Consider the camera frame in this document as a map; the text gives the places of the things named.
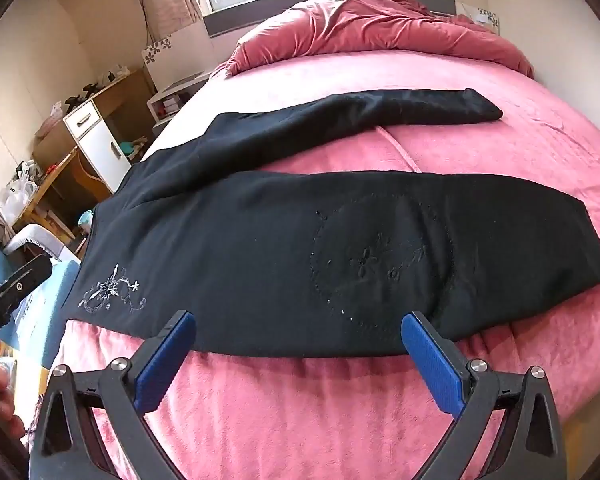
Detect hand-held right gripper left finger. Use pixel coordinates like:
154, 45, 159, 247
28, 310, 197, 480

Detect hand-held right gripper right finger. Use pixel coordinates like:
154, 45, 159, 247
400, 311, 567, 480

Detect black embroidered pants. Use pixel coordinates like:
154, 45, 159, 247
71, 88, 600, 358

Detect person's left hand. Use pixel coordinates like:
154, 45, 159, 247
0, 337, 28, 441

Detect white plastic bag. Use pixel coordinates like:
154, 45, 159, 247
2, 170, 38, 226

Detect pink bed blanket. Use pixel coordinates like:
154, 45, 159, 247
27, 49, 600, 480

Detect white drawer cabinet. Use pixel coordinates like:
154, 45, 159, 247
62, 98, 132, 194

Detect pink bag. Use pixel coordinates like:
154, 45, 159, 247
35, 102, 63, 138

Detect wooden desk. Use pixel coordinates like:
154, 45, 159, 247
0, 67, 156, 241

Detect white bedside shelf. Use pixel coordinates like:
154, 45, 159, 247
146, 72, 211, 133

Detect large flower print cardboard box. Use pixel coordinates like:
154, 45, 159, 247
141, 25, 216, 93

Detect grey bed headboard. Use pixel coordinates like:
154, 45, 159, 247
203, 0, 456, 38

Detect small flower print cardboard box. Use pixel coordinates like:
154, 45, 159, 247
455, 1, 501, 36

